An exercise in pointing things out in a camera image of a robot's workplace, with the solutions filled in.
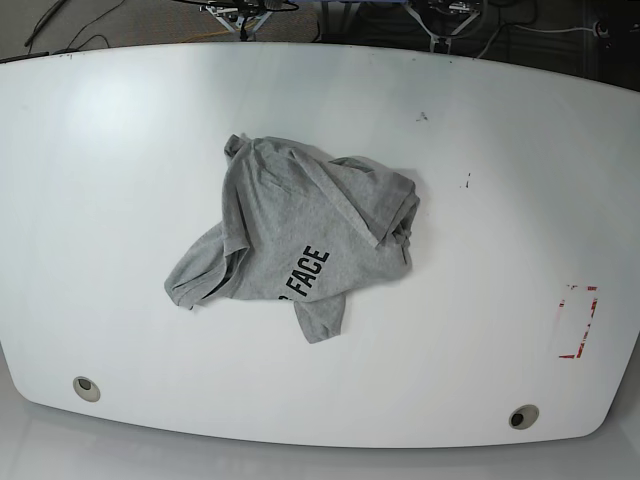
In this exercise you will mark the left table cable grommet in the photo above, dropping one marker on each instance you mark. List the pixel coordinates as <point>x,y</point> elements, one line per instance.
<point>86,389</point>

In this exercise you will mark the grey t-shirt with black lettering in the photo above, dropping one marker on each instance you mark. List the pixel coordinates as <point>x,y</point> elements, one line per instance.
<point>302,229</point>

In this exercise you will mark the red tape rectangle marking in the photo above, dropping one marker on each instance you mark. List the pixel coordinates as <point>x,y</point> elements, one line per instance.
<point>576,312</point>

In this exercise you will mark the table cable grommet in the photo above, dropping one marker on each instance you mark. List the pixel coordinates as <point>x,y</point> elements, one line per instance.
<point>524,417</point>
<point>86,389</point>

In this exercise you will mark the right table cable grommet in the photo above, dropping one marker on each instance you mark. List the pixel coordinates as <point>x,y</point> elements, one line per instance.
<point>524,417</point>

